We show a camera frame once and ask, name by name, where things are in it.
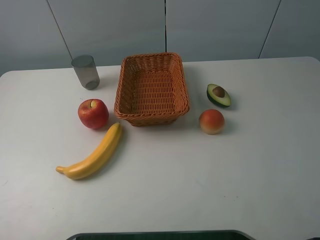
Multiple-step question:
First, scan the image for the grey translucent cup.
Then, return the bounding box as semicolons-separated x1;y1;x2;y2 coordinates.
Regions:
71;54;100;90

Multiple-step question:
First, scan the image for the orange wicker basket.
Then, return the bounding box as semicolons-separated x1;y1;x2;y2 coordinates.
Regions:
114;52;190;127

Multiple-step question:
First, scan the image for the halved avocado with pit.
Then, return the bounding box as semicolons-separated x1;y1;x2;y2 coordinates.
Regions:
206;83;232;108

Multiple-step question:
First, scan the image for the red apple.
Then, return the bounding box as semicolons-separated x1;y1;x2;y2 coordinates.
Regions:
77;99;109;130

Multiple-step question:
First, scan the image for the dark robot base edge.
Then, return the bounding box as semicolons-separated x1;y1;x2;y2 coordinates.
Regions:
68;230;253;240

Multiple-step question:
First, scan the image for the yellow banana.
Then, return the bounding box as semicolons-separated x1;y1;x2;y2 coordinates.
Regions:
55;122;122;180

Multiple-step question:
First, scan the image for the orange red peach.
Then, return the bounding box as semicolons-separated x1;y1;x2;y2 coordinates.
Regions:
199;109;225;135

